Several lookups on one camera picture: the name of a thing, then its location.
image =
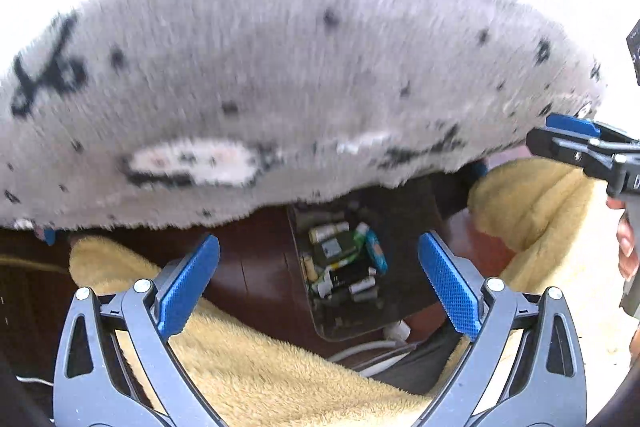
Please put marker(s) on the white plug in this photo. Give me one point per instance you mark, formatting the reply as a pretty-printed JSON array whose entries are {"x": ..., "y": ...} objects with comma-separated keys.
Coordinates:
[{"x": 396, "y": 329}]

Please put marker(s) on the black bin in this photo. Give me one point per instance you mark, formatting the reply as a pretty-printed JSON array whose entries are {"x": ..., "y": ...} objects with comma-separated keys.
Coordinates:
[{"x": 400, "y": 232}]

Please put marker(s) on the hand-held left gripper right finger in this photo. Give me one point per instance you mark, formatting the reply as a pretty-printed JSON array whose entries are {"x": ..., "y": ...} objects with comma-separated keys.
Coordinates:
[{"x": 447, "y": 287}]

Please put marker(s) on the yellow bottle with white cap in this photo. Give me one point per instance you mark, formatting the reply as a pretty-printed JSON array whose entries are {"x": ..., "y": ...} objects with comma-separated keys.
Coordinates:
[{"x": 325, "y": 233}]

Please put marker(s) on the person's right hand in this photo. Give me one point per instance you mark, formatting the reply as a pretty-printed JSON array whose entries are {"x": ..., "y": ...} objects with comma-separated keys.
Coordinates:
[{"x": 627, "y": 247}]

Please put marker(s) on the green tube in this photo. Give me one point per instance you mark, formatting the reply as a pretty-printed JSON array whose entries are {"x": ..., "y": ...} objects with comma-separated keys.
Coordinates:
[{"x": 359, "y": 239}]

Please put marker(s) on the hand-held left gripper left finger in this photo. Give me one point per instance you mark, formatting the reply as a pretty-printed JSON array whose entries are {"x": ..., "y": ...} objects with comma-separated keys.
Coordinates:
[{"x": 192, "y": 282}]

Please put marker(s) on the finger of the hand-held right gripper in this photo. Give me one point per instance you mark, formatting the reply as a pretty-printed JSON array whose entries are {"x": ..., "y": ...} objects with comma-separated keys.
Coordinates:
[
  {"x": 560, "y": 144},
  {"x": 570, "y": 125}
]

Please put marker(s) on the white jar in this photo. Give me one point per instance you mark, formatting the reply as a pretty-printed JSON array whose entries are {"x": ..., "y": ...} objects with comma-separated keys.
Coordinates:
[{"x": 362, "y": 289}]

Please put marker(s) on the small yellow tube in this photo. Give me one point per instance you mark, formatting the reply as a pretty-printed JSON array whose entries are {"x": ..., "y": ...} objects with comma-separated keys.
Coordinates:
[{"x": 310, "y": 268}]

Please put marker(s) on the blue tube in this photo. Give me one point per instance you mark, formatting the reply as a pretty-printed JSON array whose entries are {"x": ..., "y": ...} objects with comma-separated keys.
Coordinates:
[{"x": 376, "y": 252}]

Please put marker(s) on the blue clip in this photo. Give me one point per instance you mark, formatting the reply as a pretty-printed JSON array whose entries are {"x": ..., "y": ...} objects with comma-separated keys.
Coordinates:
[
  {"x": 480, "y": 168},
  {"x": 49, "y": 236}
]

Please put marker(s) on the grey printed blanket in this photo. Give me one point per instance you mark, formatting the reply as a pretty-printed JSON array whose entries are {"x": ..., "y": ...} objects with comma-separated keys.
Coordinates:
[{"x": 300, "y": 82}]

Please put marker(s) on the yellow fleece blanket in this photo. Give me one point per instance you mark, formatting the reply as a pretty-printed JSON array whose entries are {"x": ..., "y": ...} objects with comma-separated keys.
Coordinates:
[{"x": 250, "y": 357}]

